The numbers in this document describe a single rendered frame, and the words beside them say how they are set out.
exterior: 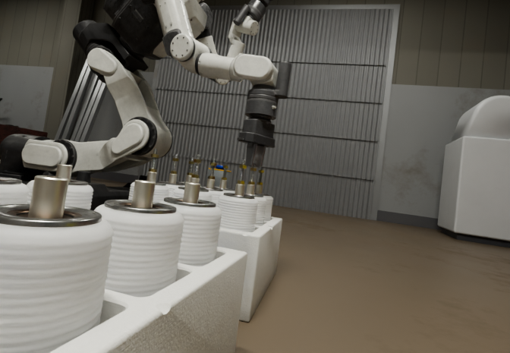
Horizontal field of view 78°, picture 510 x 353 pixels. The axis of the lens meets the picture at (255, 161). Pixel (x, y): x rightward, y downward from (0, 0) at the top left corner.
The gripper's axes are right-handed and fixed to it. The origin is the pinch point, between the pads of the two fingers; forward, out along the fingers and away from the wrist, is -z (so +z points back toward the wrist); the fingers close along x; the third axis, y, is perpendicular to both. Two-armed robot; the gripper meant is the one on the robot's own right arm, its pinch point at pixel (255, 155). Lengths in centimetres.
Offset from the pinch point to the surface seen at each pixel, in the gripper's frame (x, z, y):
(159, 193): 22.0, -13.0, -9.6
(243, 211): 12.2, -14.0, 10.3
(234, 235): 15.8, -19.0, 11.7
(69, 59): -72, 128, -459
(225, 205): 14.9, -13.3, 6.7
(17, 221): 59, -11, 36
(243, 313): 13.6, -34.5, 15.5
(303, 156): -256, 28, -159
